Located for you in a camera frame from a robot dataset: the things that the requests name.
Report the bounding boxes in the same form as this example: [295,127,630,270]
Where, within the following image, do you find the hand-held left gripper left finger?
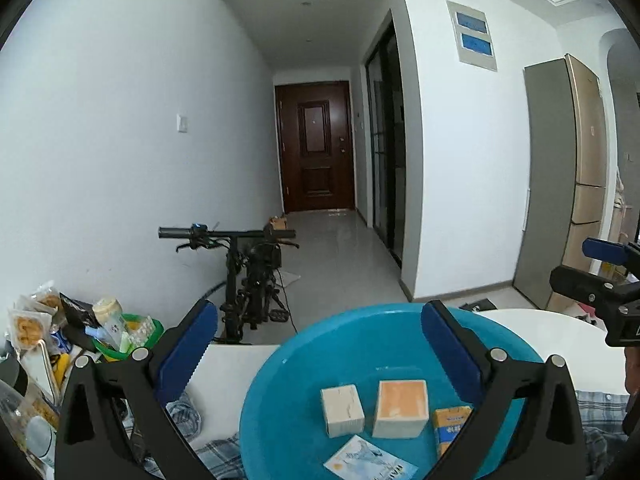
[54,299,220,480]

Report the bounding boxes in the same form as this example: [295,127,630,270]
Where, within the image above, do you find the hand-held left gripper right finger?
[421,300,587,480]

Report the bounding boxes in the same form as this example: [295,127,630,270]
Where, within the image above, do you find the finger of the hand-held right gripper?
[549,266,626,307]
[582,237,630,264]

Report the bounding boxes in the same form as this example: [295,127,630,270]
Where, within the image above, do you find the blue plastic basin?
[239,302,546,480]

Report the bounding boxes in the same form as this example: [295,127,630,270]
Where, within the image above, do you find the beige cream box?
[321,384,365,438]

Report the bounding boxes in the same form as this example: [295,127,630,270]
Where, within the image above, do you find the white blue leaflet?
[323,435,418,480]

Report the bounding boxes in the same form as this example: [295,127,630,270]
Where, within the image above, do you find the yellow bin green rim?
[92,312,165,362]

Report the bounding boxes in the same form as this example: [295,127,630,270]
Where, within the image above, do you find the white box orange face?
[372,380,430,439]

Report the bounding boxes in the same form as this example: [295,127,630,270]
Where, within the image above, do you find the yellow box blue print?
[432,406,473,458]

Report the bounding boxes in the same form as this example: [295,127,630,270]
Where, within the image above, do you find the black bicycle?
[158,222,301,346]

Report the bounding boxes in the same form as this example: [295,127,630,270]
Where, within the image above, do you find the white bottle cream cap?
[91,297,128,352]

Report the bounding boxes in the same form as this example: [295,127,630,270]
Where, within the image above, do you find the grey beige refrigerator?
[512,54,616,311]

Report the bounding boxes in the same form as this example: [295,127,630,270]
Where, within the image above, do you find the blue plaid shirt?
[117,390,632,480]

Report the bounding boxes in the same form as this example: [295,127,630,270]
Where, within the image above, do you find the black snack packet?
[59,292,101,329]

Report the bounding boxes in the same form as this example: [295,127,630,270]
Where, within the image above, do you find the clear cookie packet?
[15,281,63,317]
[7,307,53,352]

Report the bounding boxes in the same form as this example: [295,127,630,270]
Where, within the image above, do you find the black framed glass door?
[364,15,407,266]

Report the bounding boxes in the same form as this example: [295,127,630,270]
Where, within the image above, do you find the brown entrance door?
[274,80,357,213]

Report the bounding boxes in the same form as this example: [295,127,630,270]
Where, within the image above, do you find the white wall panel blue windows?
[446,0,499,72]

